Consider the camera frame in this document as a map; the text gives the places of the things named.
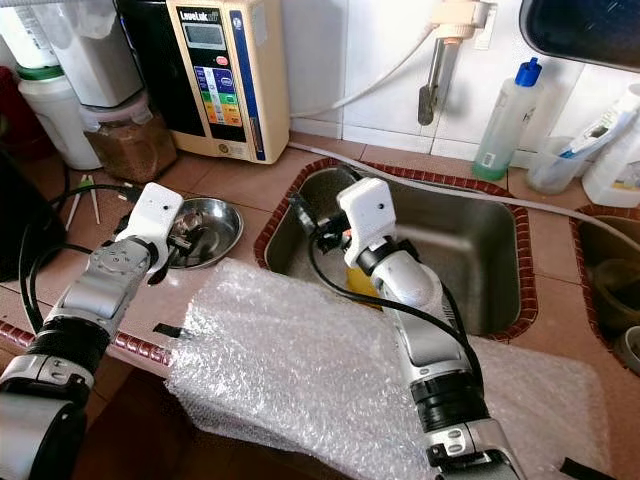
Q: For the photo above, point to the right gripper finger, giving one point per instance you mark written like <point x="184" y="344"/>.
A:
<point x="303" y="215"/>
<point x="347" y="175"/>

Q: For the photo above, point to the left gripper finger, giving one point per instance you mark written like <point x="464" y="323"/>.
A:
<point x="180" y="239"/>
<point x="124" y="225"/>

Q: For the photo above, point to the stainless steel bowl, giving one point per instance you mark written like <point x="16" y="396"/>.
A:
<point x="220" y="228"/>

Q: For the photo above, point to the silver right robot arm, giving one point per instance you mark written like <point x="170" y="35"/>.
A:
<point x="420" y="320"/>

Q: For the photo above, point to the green capped clear stick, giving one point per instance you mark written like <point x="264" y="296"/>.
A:
<point x="81" y="190"/>
<point x="95" y="195"/>

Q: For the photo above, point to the clear container brown contents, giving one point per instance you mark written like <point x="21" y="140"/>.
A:
<point x="130" y="150"/>

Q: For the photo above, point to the white jug green lid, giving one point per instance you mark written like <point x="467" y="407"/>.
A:
<point x="60" y="125"/>

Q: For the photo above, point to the beige water ionizer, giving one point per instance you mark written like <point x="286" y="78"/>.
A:
<point x="265" y="60"/>

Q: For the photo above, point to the clear bubble wrap sheet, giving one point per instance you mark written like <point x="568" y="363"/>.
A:
<point x="290" y="380"/>

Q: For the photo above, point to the clear bottle blue cap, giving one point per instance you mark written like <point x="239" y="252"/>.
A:
<point x="500" y="135"/>

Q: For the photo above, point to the red container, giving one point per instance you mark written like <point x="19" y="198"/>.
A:
<point x="10" y="110"/>

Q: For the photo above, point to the white filter canister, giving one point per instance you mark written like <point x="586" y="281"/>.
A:
<point x="95" y="65"/>

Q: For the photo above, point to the clear plastic cup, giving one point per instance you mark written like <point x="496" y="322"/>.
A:
<point x="550" y="172"/>

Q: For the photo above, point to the white plastic bottle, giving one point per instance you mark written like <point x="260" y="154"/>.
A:
<point x="25" y="35"/>

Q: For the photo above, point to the white toothpaste tube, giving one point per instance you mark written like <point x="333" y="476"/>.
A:
<point x="595" y="130"/>

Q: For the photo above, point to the white detergent bottle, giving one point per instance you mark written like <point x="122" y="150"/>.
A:
<point x="615" y="170"/>

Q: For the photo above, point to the black pan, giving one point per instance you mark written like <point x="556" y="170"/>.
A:
<point x="580" y="30"/>

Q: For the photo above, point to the dark bowl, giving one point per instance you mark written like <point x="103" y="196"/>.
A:
<point x="615" y="290"/>

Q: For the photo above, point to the round steel cup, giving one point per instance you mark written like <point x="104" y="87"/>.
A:
<point x="630" y="350"/>

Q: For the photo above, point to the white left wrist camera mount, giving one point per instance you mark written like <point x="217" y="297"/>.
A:
<point x="150" y="215"/>

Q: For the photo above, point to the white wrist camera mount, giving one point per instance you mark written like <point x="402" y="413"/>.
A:
<point x="150" y="215"/>
<point x="368" y="210"/>

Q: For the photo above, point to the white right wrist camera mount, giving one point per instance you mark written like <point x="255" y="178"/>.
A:
<point x="368" y="210"/>

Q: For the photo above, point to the metal wall faucet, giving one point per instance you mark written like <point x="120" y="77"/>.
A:
<point x="435" y="75"/>

